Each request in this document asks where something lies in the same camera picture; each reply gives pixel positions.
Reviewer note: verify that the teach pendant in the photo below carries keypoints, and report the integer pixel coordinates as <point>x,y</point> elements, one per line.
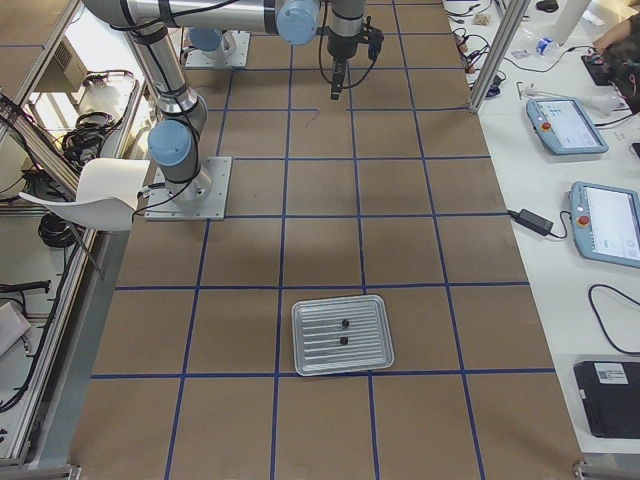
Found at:
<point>605,223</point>
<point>564,127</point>

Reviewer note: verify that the aluminium frame post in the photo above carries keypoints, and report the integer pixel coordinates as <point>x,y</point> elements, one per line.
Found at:
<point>502,39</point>

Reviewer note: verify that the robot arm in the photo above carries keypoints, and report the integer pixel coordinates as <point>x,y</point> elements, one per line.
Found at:
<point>174,142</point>
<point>340,25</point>

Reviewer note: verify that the black power adapter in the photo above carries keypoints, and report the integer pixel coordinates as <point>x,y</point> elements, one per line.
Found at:
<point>531,221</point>

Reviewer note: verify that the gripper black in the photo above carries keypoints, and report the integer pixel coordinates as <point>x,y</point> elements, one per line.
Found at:
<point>341,49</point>

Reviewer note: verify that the silver ribbed metal tray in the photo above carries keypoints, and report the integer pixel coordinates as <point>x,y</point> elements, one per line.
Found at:
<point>316,330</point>

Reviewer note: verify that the teach pendant far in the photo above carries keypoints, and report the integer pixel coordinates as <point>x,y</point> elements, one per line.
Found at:
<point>564,127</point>

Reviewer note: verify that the black box device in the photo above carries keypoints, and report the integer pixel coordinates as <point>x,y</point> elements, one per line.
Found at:
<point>610,397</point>

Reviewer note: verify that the teach pendant near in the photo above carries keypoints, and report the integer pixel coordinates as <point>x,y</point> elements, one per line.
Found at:
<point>605,223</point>

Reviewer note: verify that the white plastic chair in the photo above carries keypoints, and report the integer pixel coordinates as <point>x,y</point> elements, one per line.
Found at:
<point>105,200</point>

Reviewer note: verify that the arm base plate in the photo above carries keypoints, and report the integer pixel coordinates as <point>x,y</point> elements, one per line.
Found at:
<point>211,49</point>
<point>204,198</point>

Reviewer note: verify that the person at desk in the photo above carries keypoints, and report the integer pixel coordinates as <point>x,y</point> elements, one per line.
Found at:
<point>619,47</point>

